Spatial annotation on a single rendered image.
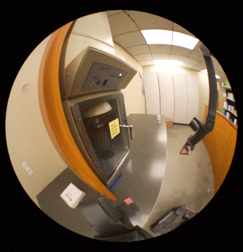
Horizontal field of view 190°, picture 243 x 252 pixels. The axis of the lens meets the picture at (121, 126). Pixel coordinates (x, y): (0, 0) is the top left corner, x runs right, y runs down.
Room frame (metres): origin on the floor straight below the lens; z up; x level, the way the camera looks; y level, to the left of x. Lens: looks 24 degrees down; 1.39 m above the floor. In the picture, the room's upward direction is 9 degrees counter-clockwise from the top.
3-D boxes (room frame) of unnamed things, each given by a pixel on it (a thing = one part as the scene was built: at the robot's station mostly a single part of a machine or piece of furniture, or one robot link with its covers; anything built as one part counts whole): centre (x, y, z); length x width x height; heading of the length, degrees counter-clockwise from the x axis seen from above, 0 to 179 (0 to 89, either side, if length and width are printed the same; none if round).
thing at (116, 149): (0.32, 0.04, 1.19); 0.30 x 0.01 x 0.40; 148
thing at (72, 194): (0.06, 0.36, 0.96); 0.16 x 0.12 x 0.04; 154
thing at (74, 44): (0.39, 0.16, 1.33); 0.32 x 0.25 x 0.77; 149
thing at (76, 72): (0.30, 0.00, 1.46); 0.32 x 0.11 x 0.10; 149
